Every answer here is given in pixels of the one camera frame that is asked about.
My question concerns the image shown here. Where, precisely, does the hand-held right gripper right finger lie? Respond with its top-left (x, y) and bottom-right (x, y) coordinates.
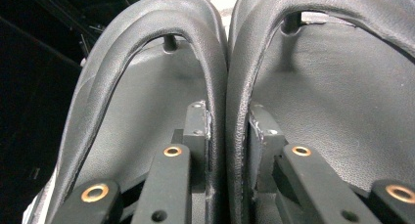
top-left (248, 103), bottom-right (289, 192)

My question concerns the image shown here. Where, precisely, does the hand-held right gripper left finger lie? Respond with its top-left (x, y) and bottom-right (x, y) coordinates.
top-left (172, 100), bottom-right (212, 190)

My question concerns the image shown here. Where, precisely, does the black flip-flop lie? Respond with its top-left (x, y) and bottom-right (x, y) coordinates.
top-left (45, 0), bottom-right (229, 224)
top-left (224, 0), bottom-right (415, 224)

